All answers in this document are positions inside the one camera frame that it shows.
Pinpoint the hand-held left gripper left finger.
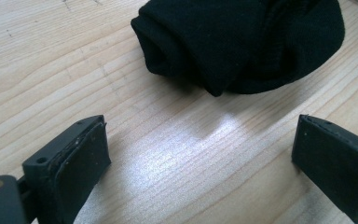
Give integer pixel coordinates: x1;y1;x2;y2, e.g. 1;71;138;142
21;114;112;224

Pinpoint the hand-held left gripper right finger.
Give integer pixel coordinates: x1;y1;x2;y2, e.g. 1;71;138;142
291;114;358;224

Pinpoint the black cloth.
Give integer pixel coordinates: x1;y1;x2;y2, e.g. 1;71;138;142
131;0;346;97

